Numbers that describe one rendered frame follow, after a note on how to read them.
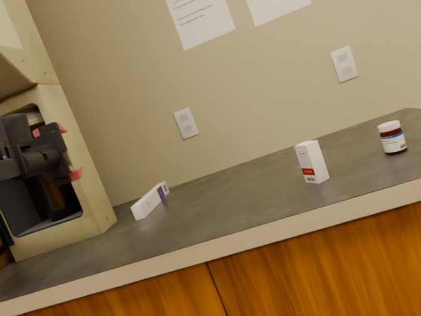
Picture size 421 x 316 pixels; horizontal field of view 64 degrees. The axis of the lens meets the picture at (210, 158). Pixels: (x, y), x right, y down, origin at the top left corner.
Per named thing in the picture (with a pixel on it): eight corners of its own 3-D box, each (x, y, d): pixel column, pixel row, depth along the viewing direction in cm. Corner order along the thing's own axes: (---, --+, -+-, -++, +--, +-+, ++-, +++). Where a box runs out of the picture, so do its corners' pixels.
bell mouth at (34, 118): (29, 134, 119) (23, 120, 118) (72, 117, 116) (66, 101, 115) (-10, 141, 102) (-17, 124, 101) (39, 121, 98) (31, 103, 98)
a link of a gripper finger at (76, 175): (84, 145, 84) (62, 151, 75) (95, 172, 85) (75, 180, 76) (61, 153, 86) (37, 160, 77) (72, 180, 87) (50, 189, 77)
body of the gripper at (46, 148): (57, 130, 76) (36, 133, 69) (74, 172, 77) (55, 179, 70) (32, 139, 77) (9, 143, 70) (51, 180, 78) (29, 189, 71)
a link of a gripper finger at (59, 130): (73, 118, 84) (51, 121, 75) (84, 146, 85) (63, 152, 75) (50, 128, 85) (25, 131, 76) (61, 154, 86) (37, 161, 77)
